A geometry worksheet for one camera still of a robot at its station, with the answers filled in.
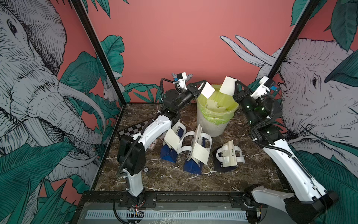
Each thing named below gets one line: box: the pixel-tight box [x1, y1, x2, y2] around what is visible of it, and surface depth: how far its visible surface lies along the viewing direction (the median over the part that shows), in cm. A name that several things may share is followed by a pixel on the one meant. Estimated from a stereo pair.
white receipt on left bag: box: [164, 128, 181, 152], surface depth 75 cm
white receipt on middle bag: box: [191, 141, 210, 166], surface depth 70 cm
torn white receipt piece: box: [200, 81, 216, 99], surface depth 67 cm
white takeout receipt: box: [219, 76, 241, 97], surface depth 63 cm
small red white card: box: [147, 140, 157, 150], surface depth 95 cm
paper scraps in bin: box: [206, 99, 226, 112], surface depth 103 cm
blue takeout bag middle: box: [176, 124, 213, 175], surface depth 74 cm
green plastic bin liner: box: [196, 84, 240, 126], surface depth 81 cm
